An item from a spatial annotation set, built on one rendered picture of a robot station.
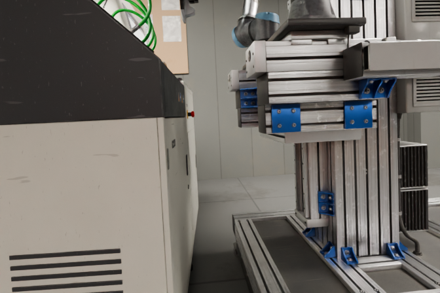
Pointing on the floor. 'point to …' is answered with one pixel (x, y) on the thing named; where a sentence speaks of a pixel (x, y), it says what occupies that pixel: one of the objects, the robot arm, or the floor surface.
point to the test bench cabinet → (86, 208)
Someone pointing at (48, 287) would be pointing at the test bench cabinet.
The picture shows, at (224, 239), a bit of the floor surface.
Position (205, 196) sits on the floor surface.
